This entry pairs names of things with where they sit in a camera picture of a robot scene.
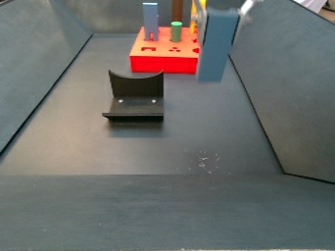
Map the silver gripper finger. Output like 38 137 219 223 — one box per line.
197 0 207 35
238 0 259 23

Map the blue arch block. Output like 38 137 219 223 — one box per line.
197 7 239 81

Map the red foam shape board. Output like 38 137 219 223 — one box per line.
130 26 201 75

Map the yellow notched block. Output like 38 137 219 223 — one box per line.
190 0 198 33

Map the green cylinder peg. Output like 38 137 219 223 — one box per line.
171 21 182 42

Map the brown cylinder peg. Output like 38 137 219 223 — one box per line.
171 0 183 22

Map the light blue notched block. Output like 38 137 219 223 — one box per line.
143 2 159 41

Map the black curved stand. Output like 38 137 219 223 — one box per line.
102 72 164 120

